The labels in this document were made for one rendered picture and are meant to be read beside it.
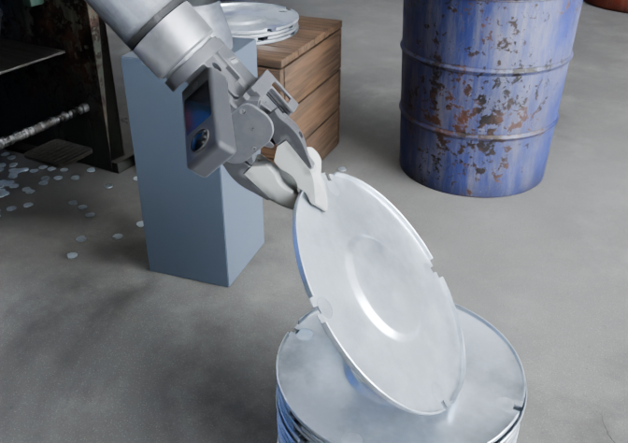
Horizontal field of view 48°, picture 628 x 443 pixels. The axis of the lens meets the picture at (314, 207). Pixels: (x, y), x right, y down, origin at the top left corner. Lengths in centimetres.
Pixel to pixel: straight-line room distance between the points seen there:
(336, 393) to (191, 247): 65
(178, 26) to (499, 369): 53
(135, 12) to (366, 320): 38
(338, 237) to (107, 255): 87
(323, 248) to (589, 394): 65
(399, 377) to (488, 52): 100
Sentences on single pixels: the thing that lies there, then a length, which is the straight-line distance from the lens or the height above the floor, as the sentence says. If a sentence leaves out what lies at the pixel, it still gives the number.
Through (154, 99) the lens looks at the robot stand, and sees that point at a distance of 128.
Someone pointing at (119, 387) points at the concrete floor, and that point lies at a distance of 122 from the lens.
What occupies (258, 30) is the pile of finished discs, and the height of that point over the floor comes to 38.
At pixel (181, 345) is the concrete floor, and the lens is 128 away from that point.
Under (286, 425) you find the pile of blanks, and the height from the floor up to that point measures 21.
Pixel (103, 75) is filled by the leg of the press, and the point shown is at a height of 26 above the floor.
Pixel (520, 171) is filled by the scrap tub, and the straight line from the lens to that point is 177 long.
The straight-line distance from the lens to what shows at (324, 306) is 68.
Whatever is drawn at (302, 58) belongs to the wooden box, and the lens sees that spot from 167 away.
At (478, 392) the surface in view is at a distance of 84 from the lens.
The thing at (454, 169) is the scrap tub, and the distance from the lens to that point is 173.
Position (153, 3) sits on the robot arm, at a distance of 72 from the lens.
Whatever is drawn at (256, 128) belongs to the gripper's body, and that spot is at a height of 54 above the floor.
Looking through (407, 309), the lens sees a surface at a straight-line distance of 80.
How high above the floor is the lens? 81
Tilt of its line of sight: 29 degrees down
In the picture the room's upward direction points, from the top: straight up
